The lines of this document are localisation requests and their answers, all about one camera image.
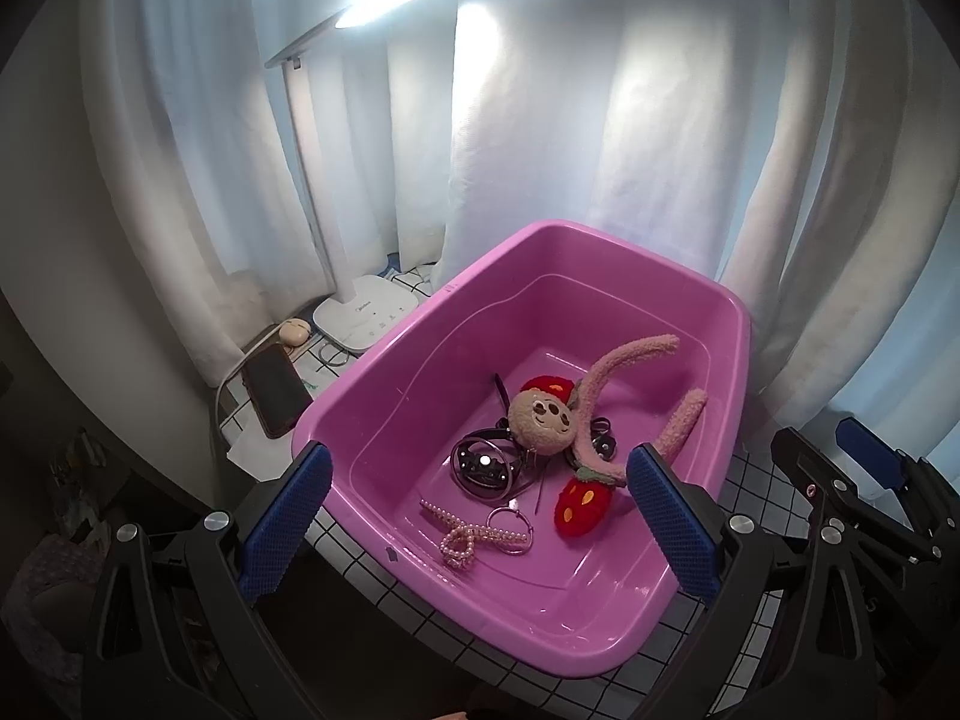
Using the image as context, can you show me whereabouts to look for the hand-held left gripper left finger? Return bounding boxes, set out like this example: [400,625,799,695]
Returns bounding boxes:
[82,441,333,720]

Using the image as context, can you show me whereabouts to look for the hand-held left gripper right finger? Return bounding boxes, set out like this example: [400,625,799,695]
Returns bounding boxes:
[626,444,901,720]

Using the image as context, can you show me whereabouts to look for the bubble wrap bag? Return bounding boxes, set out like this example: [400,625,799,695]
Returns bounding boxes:
[11,532,87,695]

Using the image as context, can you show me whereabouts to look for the black smartphone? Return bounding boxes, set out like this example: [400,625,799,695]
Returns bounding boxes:
[243,345,314,440]

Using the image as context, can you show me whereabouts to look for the silver metal bangle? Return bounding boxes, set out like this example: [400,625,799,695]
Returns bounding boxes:
[487,507,536,558]

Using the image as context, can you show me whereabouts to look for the white curtain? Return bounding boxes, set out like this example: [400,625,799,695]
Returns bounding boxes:
[0,0,960,466]

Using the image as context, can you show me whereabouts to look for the pearl hair claw clip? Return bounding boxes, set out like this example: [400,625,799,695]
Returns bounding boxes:
[418,496,531,571]

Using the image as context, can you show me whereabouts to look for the black digital wristwatch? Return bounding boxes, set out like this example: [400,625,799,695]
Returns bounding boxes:
[450,371,620,503]

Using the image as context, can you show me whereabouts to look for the white desk lamp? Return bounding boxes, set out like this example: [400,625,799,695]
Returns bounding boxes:
[264,0,601,355]

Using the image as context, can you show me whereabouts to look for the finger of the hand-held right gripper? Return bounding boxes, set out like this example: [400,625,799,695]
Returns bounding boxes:
[771,427,944,565]
[835,416,960,537]

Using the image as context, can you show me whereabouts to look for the pink plastic tub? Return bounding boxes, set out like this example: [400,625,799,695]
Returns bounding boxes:
[292,220,753,677]

